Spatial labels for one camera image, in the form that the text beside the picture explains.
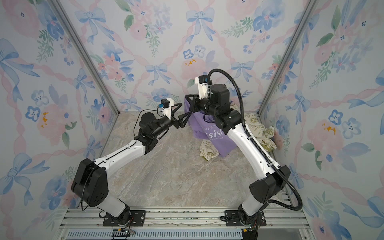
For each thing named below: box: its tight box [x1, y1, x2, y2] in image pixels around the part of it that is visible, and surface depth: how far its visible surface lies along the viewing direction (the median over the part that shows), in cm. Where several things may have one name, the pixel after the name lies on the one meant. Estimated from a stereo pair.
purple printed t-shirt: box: [184, 98, 238, 158], surface depth 81 cm
